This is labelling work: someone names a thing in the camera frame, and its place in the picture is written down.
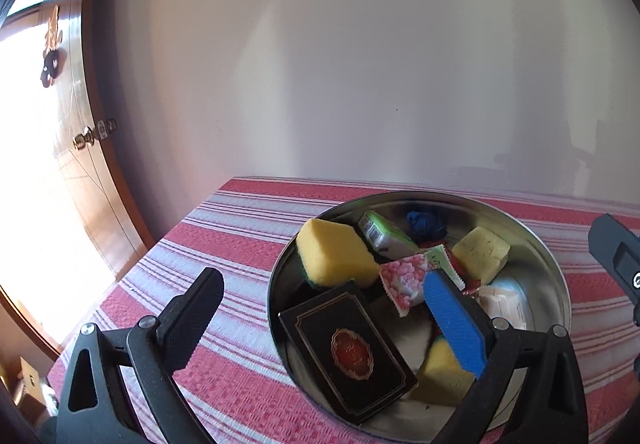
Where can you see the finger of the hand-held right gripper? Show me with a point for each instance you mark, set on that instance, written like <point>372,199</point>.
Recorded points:
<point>612,244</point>

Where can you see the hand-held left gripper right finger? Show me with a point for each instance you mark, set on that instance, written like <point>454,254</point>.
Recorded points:
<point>455,319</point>

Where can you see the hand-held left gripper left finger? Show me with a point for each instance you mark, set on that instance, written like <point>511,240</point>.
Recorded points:
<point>195,314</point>

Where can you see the white packet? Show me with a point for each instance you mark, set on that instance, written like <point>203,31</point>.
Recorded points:
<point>500,304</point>

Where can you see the green white sachet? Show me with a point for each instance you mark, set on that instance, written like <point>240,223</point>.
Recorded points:
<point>442,261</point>

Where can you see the yellow sponge green scouring pad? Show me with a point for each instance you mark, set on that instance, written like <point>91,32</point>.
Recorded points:
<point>332,251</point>
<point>440,376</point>

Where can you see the pink floral packet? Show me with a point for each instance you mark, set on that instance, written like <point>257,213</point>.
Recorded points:
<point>402,281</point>

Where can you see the pale yellow sponge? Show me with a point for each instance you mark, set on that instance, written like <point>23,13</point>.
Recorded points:
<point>480,249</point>

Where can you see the round metal tin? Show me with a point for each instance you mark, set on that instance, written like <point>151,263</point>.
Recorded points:
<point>530,249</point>

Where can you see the blue yarn bundle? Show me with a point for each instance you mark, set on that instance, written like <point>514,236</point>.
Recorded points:
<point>424,222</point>

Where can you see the green tissue packet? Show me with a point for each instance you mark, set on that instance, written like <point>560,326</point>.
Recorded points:
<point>387,236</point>

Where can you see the black box with red emblem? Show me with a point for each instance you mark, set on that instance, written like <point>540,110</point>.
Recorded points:
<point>345,354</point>

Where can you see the red striped tablecloth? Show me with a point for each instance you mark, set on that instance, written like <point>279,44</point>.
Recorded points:
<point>225,224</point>

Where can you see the wooden door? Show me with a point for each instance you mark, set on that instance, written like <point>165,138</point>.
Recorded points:
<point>95,204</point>

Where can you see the black door ornament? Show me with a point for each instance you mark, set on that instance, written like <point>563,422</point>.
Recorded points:
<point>50,66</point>

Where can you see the orange door ornament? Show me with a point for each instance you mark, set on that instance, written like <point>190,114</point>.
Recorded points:
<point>52,28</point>

